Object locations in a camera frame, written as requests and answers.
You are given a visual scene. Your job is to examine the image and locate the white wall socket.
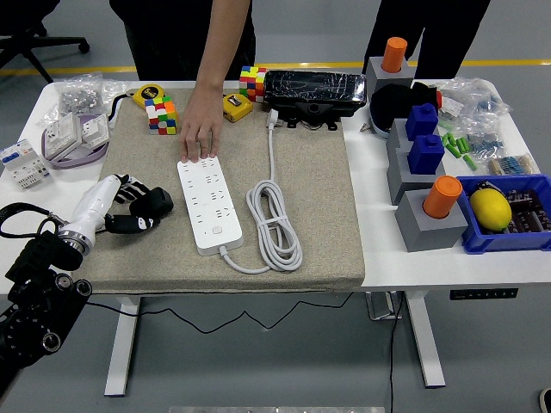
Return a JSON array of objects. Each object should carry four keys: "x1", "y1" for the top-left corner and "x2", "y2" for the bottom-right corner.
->
[
  {"x1": 44, "y1": 114, "x2": 83, "y2": 159},
  {"x1": 79, "y1": 114, "x2": 109, "y2": 150}
]

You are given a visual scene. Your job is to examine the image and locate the large clear parts bag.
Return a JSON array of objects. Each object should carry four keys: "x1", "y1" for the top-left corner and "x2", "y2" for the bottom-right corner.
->
[{"x1": 436, "y1": 76, "x2": 516, "y2": 134}]

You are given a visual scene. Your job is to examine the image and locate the grey-brown fabric mat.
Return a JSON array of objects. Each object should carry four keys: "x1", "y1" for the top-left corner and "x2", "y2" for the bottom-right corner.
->
[{"x1": 75, "y1": 88, "x2": 366, "y2": 296}]

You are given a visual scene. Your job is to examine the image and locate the yellow tape measure black label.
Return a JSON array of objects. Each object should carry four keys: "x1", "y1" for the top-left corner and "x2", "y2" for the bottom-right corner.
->
[{"x1": 107, "y1": 83, "x2": 168, "y2": 126}]

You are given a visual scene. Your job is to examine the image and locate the white table leg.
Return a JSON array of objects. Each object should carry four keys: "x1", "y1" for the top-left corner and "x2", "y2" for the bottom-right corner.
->
[
  {"x1": 404, "y1": 291, "x2": 447, "y2": 389},
  {"x1": 103, "y1": 295, "x2": 142, "y2": 398}
]

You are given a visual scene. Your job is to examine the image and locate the white power strip cord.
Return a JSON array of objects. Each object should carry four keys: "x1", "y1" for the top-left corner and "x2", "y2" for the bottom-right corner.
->
[{"x1": 218, "y1": 108, "x2": 304, "y2": 274}]

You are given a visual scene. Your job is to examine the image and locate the person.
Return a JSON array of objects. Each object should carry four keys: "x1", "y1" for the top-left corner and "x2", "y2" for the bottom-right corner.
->
[
  {"x1": 361, "y1": 0, "x2": 492, "y2": 81},
  {"x1": 109, "y1": 0, "x2": 256, "y2": 163}
]

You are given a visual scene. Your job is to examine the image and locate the black power adapter plug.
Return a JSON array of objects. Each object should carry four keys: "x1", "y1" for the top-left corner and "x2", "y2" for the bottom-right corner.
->
[{"x1": 128, "y1": 187, "x2": 175, "y2": 218}]

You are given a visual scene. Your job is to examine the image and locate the clear bag of screws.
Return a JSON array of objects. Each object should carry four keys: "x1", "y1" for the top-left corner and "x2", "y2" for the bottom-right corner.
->
[{"x1": 40, "y1": 71, "x2": 130, "y2": 128}]

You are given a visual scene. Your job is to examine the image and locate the black office chair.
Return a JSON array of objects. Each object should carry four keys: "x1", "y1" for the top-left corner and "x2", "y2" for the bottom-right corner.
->
[{"x1": 0, "y1": 0, "x2": 91, "y2": 85}]

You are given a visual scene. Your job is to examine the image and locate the blue plastic bin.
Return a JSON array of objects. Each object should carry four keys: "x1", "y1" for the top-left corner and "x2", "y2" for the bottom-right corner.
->
[{"x1": 455, "y1": 173, "x2": 551, "y2": 256}]

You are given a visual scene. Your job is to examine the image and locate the white power strip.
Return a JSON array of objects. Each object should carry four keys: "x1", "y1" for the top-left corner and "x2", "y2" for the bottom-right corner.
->
[{"x1": 176, "y1": 154, "x2": 245, "y2": 257}]

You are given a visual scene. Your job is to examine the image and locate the clear bag blue components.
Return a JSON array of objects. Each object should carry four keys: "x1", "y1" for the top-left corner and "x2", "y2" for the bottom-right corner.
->
[{"x1": 464, "y1": 128, "x2": 505, "y2": 158}]

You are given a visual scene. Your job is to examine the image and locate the grey square holder block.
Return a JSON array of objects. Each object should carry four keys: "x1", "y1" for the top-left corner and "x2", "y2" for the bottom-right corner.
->
[
  {"x1": 386, "y1": 145, "x2": 448, "y2": 206},
  {"x1": 394, "y1": 188, "x2": 470, "y2": 254},
  {"x1": 364, "y1": 55, "x2": 415, "y2": 98},
  {"x1": 386, "y1": 118, "x2": 440, "y2": 152}
]

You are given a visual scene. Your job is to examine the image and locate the black cloth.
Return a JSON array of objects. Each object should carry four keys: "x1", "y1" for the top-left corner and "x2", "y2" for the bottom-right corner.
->
[{"x1": 369, "y1": 80, "x2": 443, "y2": 130}]

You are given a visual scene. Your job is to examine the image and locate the thin black adapter cord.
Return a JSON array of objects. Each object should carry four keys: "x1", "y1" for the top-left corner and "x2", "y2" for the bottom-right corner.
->
[{"x1": 85, "y1": 226, "x2": 355, "y2": 335}]

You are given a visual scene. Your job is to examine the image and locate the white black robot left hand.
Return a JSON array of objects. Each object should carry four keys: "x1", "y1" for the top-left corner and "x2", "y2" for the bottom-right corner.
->
[{"x1": 59, "y1": 173, "x2": 157, "y2": 250}]

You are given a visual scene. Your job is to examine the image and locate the clear bag of resistors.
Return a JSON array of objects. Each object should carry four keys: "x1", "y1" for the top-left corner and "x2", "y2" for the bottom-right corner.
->
[{"x1": 486, "y1": 152, "x2": 540, "y2": 176}]

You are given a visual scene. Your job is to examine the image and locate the blue square peg block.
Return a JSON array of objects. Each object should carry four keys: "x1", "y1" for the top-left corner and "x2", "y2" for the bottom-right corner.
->
[
  {"x1": 405, "y1": 102, "x2": 440, "y2": 143},
  {"x1": 406, "y1": 133, "x2": 446, "y2": 176}
]

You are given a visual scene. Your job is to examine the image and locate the colourful puzzle cube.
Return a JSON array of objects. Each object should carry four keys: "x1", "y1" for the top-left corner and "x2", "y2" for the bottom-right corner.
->
[
  {"x1": 238, "y1": 65, "x2": 268, "y2": 104},
  {"x1": 145, "y1": 95, "x2": 180, "y2": 136}
]

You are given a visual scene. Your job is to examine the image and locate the purple plastic tray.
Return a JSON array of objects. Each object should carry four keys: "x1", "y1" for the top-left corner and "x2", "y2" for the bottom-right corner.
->
[{"x1": 40, "y1": 112, "x2": 111, "y2": 170}]

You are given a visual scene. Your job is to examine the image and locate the dark brown cylinders pack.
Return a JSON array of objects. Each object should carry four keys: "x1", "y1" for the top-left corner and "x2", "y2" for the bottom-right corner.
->
[{"x1": 503, "y1": 188, "x2": 551, "y2": 236}]

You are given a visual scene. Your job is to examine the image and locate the black table power cable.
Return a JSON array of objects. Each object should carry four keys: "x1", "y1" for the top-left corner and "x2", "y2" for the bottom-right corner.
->
[{"x1": 389, "y1": 292, "x2": 406, "y2": 413}]

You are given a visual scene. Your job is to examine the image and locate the orange cylinder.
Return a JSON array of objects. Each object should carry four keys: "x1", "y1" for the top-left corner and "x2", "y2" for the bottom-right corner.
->
[
  {"x1": 381, "y1": 36, "x2": 409, "y2": 74},
  {"x1": 422, "y1": 175, "x2": 464, "y2": 220}
]

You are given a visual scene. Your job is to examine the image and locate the black device in plastic film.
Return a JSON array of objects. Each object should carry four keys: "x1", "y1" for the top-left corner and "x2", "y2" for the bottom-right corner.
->
[{"x1": 263, "y1": 69, "x2": 368, "y2": 133}]

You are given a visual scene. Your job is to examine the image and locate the silver box under table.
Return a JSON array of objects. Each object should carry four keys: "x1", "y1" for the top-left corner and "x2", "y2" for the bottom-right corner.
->
[{"x1": 365, "y1": 291, "x2": 405, "y2": 322}]

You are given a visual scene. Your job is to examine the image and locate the yellow lemon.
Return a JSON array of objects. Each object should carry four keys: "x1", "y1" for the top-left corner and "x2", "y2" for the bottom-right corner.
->
[{"x1": 468, "y1": 188, "x2": 513, "y2": 229}]

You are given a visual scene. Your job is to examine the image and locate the black table control panel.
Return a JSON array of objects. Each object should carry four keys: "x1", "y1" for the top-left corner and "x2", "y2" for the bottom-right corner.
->
[{"x1": 449, "y1": 287, "x2": 520, "y2": 301}]

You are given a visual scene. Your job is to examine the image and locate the white circuit breaker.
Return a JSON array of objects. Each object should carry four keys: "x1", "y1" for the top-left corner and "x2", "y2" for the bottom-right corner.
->
[{"x1": 0, "y1": 138, "x2": 53, "y2": 191}]

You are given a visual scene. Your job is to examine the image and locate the white blue plastic object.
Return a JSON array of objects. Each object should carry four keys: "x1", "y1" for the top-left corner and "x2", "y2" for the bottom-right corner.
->
[{"x1": 370, "y1": 115, "x2": 393, "y2": 141}]

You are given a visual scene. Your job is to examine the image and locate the person's left hand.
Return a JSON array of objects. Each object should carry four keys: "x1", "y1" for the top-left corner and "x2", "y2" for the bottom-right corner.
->
[{"x1": 179, "y1": 87, "x2": 226, "y2": 164}]

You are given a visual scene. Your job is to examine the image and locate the yellow tape measure silver clip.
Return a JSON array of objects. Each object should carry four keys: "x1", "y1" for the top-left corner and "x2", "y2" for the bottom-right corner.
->
[{"x1": 222, "y1": 93, "x2": 254, "y2": 124}]

